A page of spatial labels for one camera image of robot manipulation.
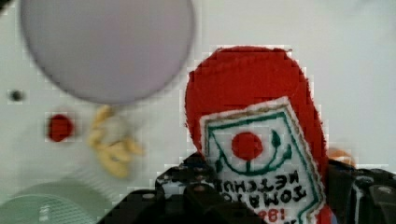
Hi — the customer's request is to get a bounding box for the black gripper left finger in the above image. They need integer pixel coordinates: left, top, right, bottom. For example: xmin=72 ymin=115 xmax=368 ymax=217
xmin=98 ymin=153 xmax=266 ymax=224

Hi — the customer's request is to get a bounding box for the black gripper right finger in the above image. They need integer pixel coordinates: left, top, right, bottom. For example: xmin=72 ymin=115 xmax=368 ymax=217
xmin=327 ymin=160 xmax=396 ymax=224

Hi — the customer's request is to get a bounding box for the red plush ketchup bottle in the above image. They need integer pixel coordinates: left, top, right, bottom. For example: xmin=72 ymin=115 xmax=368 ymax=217
xmin=185 ymin=46 xmax=332 ymax=224

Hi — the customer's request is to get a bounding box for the yellow plush banana bunch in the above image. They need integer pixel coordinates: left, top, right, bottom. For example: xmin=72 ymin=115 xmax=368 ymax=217
xmin=87 ymin=105 xmax=144 ymax=178

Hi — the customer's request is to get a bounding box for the green oval colander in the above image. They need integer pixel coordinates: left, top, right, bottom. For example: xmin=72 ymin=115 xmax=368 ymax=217
xmin=1 ymin=181 xmax=112 ymax=224

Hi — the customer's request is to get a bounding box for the red plush strawberry upper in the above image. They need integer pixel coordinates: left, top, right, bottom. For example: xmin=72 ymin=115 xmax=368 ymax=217
xmin=48 ymin=114 xmax=75 ymax=142

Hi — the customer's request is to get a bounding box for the lavender round plate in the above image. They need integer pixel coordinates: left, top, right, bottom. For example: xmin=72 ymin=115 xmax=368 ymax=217
xmin=20 ymin=0 xmax=196 ymax=105

